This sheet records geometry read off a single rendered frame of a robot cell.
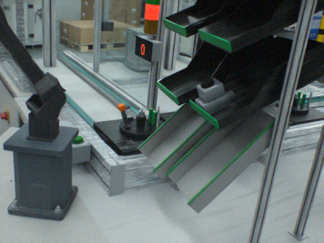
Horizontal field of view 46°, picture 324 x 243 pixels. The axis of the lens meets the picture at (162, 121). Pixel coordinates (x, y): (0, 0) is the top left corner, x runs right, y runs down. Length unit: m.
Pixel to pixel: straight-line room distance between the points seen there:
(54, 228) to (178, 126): 0.42
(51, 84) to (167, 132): 0.34
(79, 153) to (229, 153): 0.49
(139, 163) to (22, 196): 0.33
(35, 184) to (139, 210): 0.29
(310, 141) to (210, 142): 0.75
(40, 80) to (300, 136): 1.02
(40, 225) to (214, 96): 0.54
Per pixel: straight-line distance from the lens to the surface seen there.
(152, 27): 1.39
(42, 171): 0.99
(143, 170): 1.14
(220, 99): 0.84
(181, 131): 1.05
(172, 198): 1.15
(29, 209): 1.06
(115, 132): 1.26
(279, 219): 1.16
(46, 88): 0.94
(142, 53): 1.42
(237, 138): 0.94
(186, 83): 0.99
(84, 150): 1.20
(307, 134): 1.61
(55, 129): 0.99
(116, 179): 1.11
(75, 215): 1.06
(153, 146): 1.07
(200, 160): 0.96
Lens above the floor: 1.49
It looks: 22 degrees down
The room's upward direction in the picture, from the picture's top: 6 degrees clockwise
